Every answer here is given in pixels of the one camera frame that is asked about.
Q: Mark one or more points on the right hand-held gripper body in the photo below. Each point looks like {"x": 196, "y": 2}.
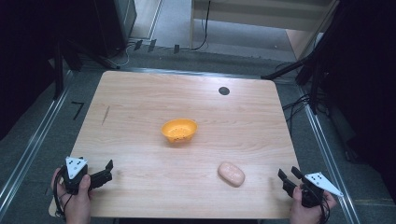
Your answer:
{"x": 314, "y": 189}

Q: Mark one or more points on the metal floor rail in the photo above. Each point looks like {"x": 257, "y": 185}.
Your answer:
{"x": 193, "y": 73}
{"x": 330, "y": 161}
{"x": 29, "y": 149}

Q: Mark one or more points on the person's right hand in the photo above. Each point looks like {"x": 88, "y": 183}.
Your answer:
{"x": 306, "y": 213}

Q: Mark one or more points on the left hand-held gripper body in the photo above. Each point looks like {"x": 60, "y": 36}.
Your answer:
{"x": 74, "y": 174}

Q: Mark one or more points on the person's left hand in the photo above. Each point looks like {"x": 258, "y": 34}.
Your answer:
{"x": 79, "y": 203}

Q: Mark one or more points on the beige wooden shelf unit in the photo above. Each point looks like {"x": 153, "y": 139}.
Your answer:
{"x": 255, "y": 12}

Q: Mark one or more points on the black stand leg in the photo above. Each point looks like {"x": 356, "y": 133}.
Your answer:
{"x": 93, "y": 57}
{"x": 58, "y": 74}

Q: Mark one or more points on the black round table grommet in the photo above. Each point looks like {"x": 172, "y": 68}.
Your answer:
{"x": 224, "y": 90}

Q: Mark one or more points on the black tripod leg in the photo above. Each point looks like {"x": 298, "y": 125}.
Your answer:
{"x": 286, "y": 69}

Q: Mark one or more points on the small black floor bracket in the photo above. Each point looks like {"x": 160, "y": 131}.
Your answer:
{"x": 138, "y": 45}
{"x": 152, "y": 45}
{"x": 176, "y": 48}

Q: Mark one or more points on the pink soap bar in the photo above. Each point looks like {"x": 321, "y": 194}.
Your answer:
{"x": 231, "y": 174}

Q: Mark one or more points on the dark cabinet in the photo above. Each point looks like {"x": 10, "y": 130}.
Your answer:
{"x": 115, "y": 25}

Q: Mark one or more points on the orange perforated plastic bowl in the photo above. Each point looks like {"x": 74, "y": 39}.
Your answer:
{"x": 179, "y": 130}

